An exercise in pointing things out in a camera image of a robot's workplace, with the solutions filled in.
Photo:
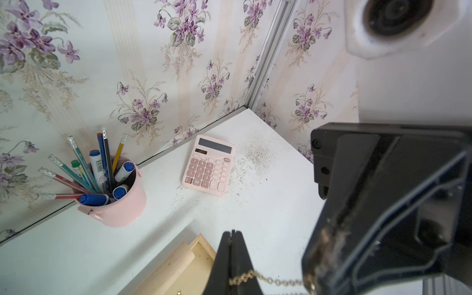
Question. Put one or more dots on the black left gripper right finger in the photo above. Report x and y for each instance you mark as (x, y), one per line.
(241, 264)

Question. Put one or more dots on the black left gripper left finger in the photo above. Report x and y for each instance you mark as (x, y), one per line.
(218, 281)

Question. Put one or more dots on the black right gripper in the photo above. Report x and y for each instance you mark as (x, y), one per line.
(398, 206)

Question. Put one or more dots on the wooden jewelry display stand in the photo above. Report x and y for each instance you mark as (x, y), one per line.
(184, 272)

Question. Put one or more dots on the pink calculator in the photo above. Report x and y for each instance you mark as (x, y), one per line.
(209, 166)

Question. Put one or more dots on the pink pen holder cup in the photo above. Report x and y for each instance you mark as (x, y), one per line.
(123, 211)

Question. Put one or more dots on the blue marker in cup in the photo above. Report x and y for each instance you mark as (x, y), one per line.
(94, 200)

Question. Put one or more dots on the yellow pencil in cup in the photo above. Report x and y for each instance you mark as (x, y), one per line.
(119, 151)

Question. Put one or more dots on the white blue capped marker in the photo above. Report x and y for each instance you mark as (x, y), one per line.
(98, 170)

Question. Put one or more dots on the dark blue pencil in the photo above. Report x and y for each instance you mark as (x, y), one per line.
(106, 158)

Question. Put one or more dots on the green pencil in cup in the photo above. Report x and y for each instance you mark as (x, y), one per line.
(71, 173)

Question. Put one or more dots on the red pencil in cup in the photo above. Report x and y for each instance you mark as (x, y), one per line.
(62, 180)

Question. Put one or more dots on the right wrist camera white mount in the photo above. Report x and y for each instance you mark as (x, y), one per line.
(376, 29)

